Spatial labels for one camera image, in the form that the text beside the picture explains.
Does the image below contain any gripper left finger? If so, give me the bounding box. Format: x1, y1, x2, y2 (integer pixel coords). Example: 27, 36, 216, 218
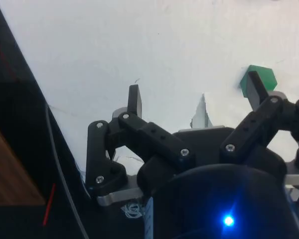
86, 84, 197, 194

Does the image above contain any black cable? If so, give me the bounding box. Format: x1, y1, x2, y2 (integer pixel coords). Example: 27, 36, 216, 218
45, 104, 89, 239

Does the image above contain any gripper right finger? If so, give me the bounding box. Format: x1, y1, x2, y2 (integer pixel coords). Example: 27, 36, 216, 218
219, 71, 299, 174

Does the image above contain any green cube block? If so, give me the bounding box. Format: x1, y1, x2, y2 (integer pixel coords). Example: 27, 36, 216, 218
240, 64, 278, 99

